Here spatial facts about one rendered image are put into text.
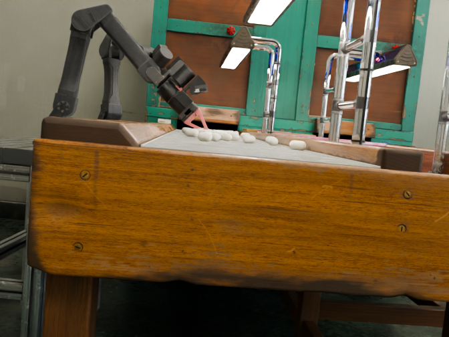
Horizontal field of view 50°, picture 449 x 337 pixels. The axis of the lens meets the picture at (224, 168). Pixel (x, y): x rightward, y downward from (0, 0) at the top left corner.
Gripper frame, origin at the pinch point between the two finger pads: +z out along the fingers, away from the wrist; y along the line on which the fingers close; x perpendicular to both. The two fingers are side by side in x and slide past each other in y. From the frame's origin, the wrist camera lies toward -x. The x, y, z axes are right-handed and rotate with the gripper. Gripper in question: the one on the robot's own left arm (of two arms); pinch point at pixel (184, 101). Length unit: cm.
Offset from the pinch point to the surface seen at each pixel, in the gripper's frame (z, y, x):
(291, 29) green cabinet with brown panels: 9, 48, -64
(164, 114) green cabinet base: -4.8, 46.6, 9.9
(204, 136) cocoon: 12, -97, 5
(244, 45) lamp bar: 2.0, -31.3, -26.1
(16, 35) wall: -118, 151, 46
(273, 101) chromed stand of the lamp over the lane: 23.8, -9.4, -23.9
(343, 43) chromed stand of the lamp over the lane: 19, -91, -30
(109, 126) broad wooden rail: 2, -134, 12
